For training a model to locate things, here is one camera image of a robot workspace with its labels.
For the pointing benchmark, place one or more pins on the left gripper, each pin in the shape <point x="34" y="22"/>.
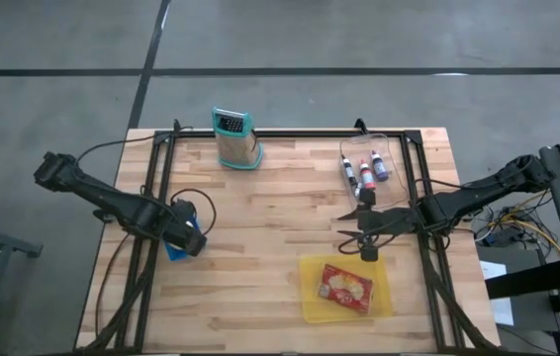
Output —
<point x="176" y="228"/>

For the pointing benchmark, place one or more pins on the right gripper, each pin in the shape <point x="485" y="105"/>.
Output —
<point x="389" y="220"/>

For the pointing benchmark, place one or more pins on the small dark dropper bottle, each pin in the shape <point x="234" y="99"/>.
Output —
<point x="357" y="190"/>

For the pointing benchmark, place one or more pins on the red food colour bottle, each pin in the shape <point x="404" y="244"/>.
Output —
<point x="367" y="175"/>

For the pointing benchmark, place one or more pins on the black food colour bottle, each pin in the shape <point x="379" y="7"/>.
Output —
<point x="349" y="172"/>

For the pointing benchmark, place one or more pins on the violet food colour bottle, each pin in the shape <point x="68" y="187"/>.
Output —
<point x="380" y="167"/>

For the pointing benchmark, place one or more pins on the red snack packet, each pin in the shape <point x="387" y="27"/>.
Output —
<point x="345" y="288"/>

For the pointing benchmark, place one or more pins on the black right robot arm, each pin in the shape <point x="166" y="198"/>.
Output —
<point x="483" y="188"/>

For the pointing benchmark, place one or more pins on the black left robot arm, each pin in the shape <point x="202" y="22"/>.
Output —
<point x="107" y="198"/>

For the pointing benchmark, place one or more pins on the blue plastic basket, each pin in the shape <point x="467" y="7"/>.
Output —
<point x="173" y="253"/>

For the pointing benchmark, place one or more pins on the clear plastic container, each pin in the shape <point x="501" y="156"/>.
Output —
<point x="394" y="168"/>

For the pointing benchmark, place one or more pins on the yellow plastic bin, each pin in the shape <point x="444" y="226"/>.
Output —
<point x="384" y="306"/>

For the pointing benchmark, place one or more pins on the teal steel box grater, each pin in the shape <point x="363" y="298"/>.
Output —
<point x="238" y="148"/>

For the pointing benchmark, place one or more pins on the black flat bar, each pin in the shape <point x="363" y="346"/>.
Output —
<point x="532" y="279"/>

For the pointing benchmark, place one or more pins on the grey metal stand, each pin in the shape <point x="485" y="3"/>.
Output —
<point x="13" y="241"/>

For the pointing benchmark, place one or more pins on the black aluminium table frame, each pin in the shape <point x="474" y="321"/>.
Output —
<point x="280" y="133"/>

